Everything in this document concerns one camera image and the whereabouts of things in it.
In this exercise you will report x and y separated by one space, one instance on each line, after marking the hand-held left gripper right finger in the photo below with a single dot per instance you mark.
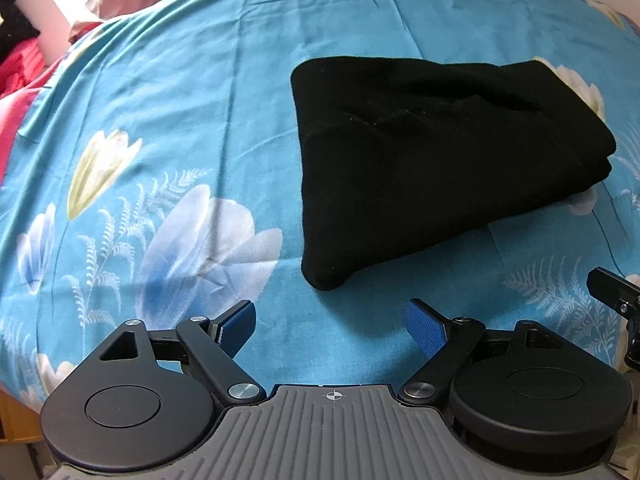
425 327

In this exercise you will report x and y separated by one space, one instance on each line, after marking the black pants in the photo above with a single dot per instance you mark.
425 170

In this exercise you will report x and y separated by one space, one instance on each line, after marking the pink bed cloth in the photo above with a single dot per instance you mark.
10 130

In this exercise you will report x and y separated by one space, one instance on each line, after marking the blue floral bedsheet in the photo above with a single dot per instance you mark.
175 110

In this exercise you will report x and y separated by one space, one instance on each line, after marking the wooden bed frame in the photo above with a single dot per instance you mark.
15 420

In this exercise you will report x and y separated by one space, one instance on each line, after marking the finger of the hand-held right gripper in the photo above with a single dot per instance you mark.
612 287

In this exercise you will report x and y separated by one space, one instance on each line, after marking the red cloth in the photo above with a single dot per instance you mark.
20 67

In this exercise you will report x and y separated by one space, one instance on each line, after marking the black hanging cloth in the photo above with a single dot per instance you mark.
15 20

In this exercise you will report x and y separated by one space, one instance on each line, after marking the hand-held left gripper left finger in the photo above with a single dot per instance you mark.
237 329

